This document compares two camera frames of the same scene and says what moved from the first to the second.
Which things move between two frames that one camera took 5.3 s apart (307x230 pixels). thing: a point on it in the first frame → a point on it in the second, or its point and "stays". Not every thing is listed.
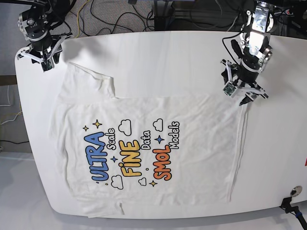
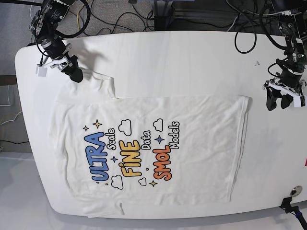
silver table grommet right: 296,190 stays
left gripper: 44,51 → 55,49
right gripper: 244,79 → 291,82
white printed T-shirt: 125,152 stays
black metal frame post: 164,15 stays
